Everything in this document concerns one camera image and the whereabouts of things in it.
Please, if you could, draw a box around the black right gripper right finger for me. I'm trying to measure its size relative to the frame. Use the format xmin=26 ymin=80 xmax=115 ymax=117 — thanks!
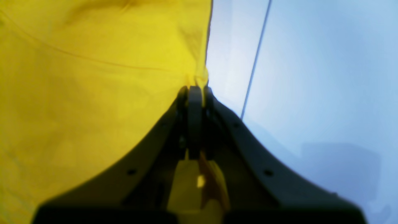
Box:
xmin=195 ymin=87 xmax=366 ymax=224

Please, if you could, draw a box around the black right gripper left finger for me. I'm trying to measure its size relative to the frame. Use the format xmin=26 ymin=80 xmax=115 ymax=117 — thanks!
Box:
xmin=32 ymin=86 xmax=196 ymax=224

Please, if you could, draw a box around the yellow T-shirt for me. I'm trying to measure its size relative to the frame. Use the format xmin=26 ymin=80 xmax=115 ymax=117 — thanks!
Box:
xmin=1 ymin=0 xmax=213 ymax=224

